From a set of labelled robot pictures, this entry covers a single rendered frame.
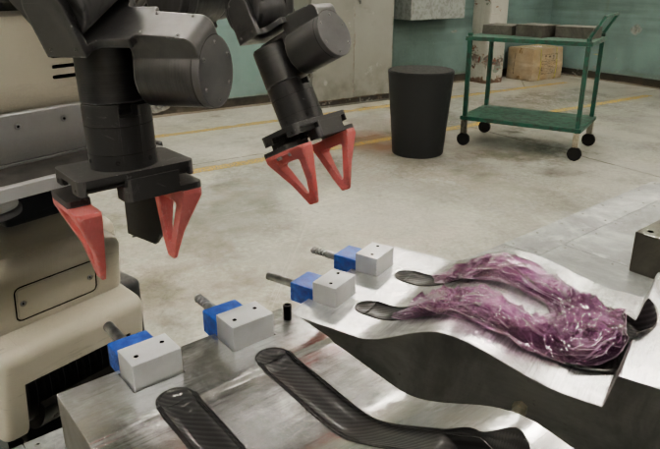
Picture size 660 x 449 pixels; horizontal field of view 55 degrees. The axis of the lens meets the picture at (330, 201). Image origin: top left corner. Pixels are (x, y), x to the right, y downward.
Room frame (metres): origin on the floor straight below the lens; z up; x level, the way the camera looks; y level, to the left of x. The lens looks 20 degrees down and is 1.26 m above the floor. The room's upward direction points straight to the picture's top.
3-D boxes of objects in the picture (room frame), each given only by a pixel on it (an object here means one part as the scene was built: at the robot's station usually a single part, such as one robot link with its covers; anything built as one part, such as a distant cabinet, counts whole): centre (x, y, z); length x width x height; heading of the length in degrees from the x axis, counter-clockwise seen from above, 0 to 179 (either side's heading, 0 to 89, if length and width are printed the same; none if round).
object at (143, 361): (0.56, 0.21, 0.89); 0.13 x 0.05 x 0.05; 39
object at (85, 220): (0.52, 0.19, 1.05); 0.07 x 0.07 x 0.09; 39
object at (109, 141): (0.53, 0.18, 1.12); 0.10 x 0.07 x 0.07; 129
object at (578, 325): (0.67, -0.22, 0.90); 0.26 x 0.18 x 0.08; 57
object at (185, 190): (0.54, 0.16, 1.05); 0.07 x 0.07 x 0.09; 39
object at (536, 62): (8.30, -2.66, 0.20); 0.63 x 0.44 x 0.40; 123
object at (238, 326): (0.63, 0.12, 0.89); 0.13 x 0.05 x 0.05; 39
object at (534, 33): (4.80, -1.55, 0.50); 0.98 x 0.55 x 1.01; 58
